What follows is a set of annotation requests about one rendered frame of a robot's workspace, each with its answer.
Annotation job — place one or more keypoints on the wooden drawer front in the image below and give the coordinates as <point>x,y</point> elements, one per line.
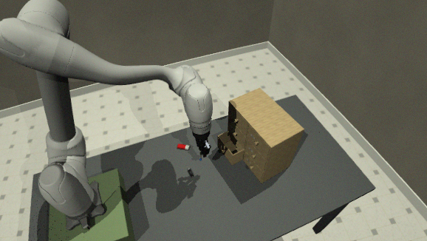
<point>253,166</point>
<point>230,147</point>
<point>237,133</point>
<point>238,119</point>
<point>256,139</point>
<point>253,152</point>

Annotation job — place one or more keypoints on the small wooden chest of drawers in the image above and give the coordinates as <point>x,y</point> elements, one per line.
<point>277,128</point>

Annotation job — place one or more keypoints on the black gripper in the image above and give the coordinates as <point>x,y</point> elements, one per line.
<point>202,143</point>

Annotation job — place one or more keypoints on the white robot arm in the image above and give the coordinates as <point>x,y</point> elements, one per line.
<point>35,39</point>

